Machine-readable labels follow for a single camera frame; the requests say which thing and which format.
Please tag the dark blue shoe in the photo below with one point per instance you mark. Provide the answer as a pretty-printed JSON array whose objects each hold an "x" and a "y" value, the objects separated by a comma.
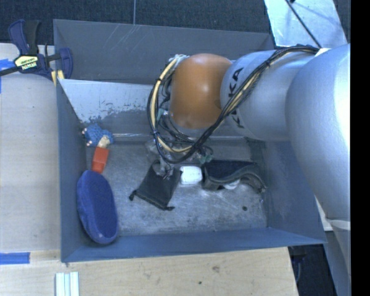
[{"x": 228, "y": 171}]

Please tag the blue toy figure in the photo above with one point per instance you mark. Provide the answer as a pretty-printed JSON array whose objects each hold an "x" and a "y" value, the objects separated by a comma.
[{"x": 95, "y": 133}]

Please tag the pale wood board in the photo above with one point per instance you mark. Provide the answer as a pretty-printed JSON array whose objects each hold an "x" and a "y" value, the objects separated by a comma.
[{"x": 27, "y": 165}]

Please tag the small white box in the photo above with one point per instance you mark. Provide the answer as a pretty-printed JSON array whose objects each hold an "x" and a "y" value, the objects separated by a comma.
[{"x": 190, "y": 175}]

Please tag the black cloth pouch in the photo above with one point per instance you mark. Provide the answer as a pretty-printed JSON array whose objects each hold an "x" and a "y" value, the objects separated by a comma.
[{"x": 155, "y": 190}]

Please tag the grey metal bin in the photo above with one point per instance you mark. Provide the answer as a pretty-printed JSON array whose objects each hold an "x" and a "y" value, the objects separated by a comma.
[{"x": 203, "y": 214}]

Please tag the red-orange block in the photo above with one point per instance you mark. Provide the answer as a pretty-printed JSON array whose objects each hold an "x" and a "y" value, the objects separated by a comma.
[{"x": 100, "y": 159}]

